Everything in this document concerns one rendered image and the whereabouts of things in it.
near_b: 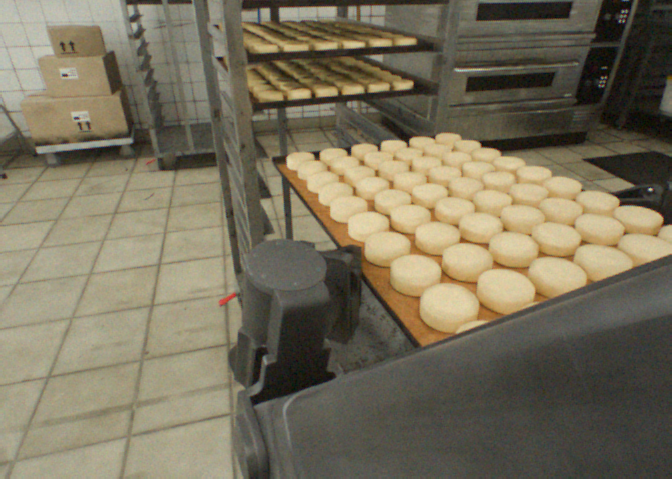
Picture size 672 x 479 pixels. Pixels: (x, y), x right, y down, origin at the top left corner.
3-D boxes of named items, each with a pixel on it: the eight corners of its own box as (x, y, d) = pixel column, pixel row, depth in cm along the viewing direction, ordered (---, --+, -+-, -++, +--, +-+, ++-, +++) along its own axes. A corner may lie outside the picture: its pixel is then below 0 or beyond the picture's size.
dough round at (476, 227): (450, 236, 52) (452, 221, 51) (469, 222, 55) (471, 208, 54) (490, 249, 49) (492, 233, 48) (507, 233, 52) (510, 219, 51)
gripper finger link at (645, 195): (593, 174, 62) (671, 184, 58) (580, 218, 65) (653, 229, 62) (597, 191, 56) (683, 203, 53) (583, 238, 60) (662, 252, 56)
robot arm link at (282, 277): (247, 497, 27) (363, 451, 31) (262, 389, 21) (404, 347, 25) (208, 354, 36) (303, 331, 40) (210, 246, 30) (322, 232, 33)
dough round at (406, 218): (426, 237, 51) (427, 222, 51) (386, 231, 53) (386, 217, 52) (432, 220, 56) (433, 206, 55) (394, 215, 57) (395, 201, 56)
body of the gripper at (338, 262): (301, 317, 47) (263, 364, 41) (294, 237, 42) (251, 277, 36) (355, 334, 44) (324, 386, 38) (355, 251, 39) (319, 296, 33)
